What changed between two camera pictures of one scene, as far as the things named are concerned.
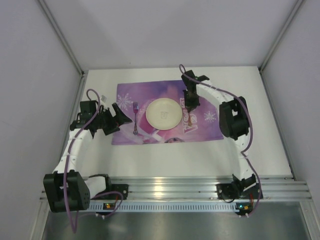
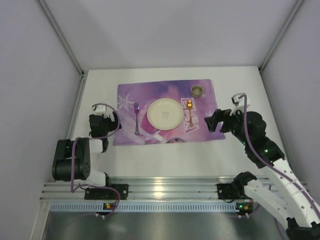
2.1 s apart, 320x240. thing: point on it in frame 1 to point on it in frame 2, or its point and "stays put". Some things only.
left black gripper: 111,122 to 94,122
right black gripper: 191,105 to 217,119
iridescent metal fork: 135,106 stays put
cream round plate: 164,114 stays put
